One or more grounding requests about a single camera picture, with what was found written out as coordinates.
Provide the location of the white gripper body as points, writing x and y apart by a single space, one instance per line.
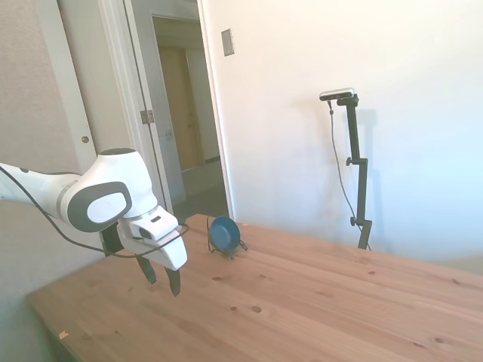
171 254

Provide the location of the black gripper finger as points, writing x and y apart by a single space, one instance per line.
174 283
150 273

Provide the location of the blue bowl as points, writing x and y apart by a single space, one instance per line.
224 233

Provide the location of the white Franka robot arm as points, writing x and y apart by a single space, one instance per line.
45 188

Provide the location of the black radiator heater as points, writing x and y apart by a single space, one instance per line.
111 241

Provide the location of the small orange paper scrap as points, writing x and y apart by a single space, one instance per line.
64 334

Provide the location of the metal door hinge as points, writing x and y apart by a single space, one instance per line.
147 116

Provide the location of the brown wooden hallway door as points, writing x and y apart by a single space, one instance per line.
185 113

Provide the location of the brass door knob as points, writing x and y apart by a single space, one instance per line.
85 139

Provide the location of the white open door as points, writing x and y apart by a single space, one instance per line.
154 75

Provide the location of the white door with knob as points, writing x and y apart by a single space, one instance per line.
94 75

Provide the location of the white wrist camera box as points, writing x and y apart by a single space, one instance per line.
154 224

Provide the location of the black camera stand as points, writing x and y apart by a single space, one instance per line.
358 169

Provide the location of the grey wall switch plate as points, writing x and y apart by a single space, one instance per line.
228 42

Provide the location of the grey camera on stand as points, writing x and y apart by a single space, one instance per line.
337 93

